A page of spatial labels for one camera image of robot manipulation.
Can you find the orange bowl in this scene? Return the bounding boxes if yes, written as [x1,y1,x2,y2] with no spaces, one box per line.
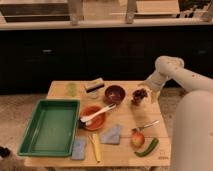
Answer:
[79,105,107,132]

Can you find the dark cabinet handle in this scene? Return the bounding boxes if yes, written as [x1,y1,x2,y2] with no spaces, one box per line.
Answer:
[42,49,53,54]

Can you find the green chili pepper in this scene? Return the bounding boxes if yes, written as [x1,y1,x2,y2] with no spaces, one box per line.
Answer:
[134,138,159,157]

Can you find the small metal cup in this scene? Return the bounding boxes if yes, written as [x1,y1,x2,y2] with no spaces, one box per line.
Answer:
[131,97,144,106]

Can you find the green plastic tray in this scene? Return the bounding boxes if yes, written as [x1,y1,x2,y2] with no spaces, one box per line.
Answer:
[17,99,80,157]

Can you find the dark purple bowl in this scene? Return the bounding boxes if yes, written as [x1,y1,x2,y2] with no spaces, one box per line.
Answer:
[104,85,126,105]

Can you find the grey folded cloth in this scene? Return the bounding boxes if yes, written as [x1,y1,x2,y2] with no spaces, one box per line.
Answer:
[100,124,121,145]

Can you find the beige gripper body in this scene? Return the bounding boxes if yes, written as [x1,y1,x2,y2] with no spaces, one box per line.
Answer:
[139,81,160,103]

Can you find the red yellow apple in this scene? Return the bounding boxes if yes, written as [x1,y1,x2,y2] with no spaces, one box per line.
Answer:
[131,131,145,148]

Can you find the yellow banana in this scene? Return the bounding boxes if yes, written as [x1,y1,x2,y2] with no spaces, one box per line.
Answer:
[89,133,101,162]

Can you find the black object on floor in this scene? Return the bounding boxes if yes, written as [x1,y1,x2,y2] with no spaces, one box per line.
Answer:
[0,146,10,158]

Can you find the clear glass under brush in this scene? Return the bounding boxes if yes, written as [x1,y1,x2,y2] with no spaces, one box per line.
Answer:
[88,90,99,99]

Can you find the wooden table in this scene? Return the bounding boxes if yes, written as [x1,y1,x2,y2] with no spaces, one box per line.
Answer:
[25,81,171,170]

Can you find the blue sponge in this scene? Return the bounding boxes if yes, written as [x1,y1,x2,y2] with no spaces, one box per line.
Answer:
[71,137,86,160]

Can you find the white spatula black handle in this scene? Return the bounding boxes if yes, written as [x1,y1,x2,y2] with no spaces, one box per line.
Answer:
[79,104,116,125]

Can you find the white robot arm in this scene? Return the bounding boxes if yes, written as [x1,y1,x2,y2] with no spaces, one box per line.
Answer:
[142,56,213,171]

